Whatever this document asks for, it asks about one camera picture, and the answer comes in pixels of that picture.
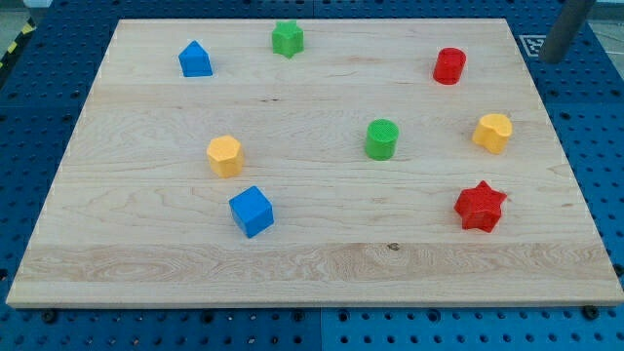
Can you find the green star block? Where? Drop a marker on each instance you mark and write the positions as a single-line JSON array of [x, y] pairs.
[[287, 38]]

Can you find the yellow heart block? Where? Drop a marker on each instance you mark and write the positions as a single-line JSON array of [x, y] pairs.
[[493, 132]]

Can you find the yellow black hazard tape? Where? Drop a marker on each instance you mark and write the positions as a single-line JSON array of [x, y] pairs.
[[17, 45]]

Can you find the blue pentagon block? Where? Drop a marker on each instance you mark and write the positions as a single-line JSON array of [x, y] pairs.
[[194, 61]]

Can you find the red cylinder block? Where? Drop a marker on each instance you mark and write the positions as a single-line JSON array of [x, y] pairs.
[[449, 66]]

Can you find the red star block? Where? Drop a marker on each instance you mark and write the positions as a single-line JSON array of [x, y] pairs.
[[480, 207]]

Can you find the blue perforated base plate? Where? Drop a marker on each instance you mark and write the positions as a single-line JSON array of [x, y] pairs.
[[40, 104]]

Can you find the blue cube block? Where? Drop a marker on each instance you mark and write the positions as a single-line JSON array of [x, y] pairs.
[[251, 211]]

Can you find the green cylinder block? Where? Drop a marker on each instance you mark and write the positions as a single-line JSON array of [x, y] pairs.
[[381, 139]]

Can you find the white fiducial marker tag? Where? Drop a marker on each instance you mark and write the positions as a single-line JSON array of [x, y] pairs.
[[532, 44]]

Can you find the grey cylindrical robot stick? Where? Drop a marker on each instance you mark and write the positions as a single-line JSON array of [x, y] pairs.
[[560, 37]]

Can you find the yellow hexagon block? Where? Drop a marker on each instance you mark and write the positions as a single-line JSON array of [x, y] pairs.
[[226, 156]]

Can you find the light wooden board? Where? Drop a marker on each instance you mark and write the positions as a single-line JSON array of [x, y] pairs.
[[136, 218]]

